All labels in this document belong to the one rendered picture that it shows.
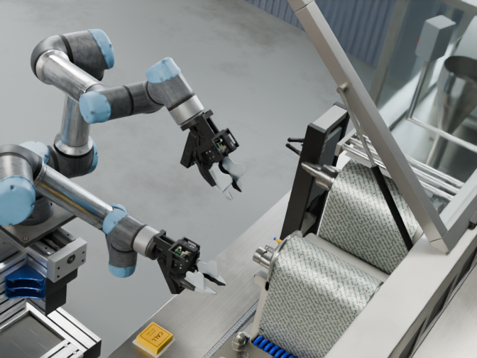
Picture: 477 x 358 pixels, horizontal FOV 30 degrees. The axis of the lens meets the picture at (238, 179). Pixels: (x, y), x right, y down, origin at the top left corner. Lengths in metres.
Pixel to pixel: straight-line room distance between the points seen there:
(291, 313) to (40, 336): 1.35
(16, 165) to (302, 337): 0.81
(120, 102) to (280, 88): 3.11
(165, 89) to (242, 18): 3.76
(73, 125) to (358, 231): 0.92
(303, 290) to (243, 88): 3.09
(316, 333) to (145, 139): 2.57
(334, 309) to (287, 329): 0.17
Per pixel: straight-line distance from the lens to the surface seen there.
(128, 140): 4.56
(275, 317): 2.22
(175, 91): 2.08
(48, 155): 2.72
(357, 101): 1.62
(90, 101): 2.10
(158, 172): 4.38
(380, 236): 2.23
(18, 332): 3.33
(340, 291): 2.08
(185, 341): 2.41
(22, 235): 2.79
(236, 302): 2.53
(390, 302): 1.55
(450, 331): 1.87
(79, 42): 2.47
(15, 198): 2.19
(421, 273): 1.63
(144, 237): 2.32
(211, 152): 2.08
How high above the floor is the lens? 2.71
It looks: 38 degrees down
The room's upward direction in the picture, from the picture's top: 11 degrees clockwise
